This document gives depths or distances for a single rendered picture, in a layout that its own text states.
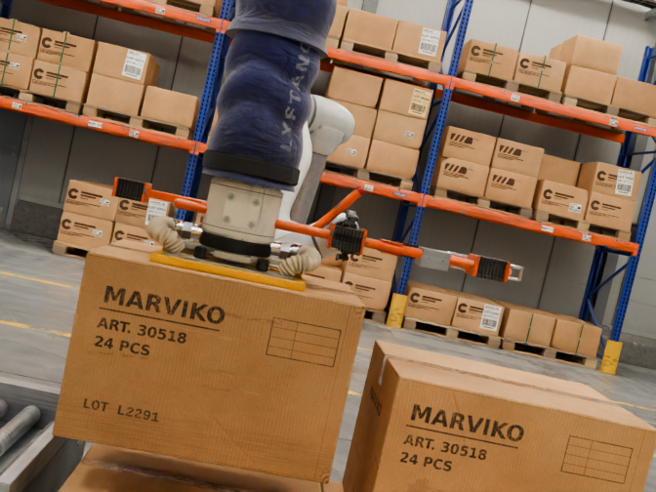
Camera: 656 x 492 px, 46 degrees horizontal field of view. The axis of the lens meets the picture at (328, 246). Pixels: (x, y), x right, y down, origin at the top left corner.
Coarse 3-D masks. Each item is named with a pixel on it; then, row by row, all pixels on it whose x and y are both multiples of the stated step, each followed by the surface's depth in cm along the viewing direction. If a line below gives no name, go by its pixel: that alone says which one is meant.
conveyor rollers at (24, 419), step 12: (0, 408) 205; (24, 408) 208; (36, 408) 210; (12, 420) 197; (24, 420) 200; (36, 420) 207; (0, 432) 187; (12, 432) 190; (24, 432) 199; (0, 444) 182; (12, 444) 190
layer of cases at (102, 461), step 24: (96, 456) 187; (120, 456) 191; (144, 456) 194; (168, 456) 198; (72, 480) 171; (96, 480) 173; (120, 480) 176; (144, 480) 179; (168, 480) 182; (192, 480) 186; (216, 480) 189; (240, 480) 193; (264, 480) 196; (288, 480) 200
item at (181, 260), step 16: (160, 256) 164; (176, 256) 166; (192, 256) 170; (208, 272) 165; (224, 272) 165; (240, 272) 166; (256, 272) 167; (272, 272) 171; (288, 288) 167; (304, 288) 167
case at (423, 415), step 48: (384, 384) 180; (432, 384) 166; (480, 384) 177; (528, 384) 191; (576, 384) 207; (384, 432) 168; (432, 432) 167; (480, 432) 168; (528, 432) 168; (576, 432) 169; (624, 432) 170; (384, 480) 167; (432, 480) 168; (480, 480) 168; (528, 480) 169; (576, 480) 170; (624, 480) 171
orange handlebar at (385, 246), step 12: (156, 192) 202; (180, 204) 175; (192, 204) 175; (204, 204) 176; (288, 228) 177; (300, 228) 177; (312, 228) 178; (324, 228) 183; (372, 240) 179; (384, 240) 179; (384, 252) 179; (396, 252) 180; (408, 252) 180; (420, 252) 180; (456, 264) 181; (468, 264) 181
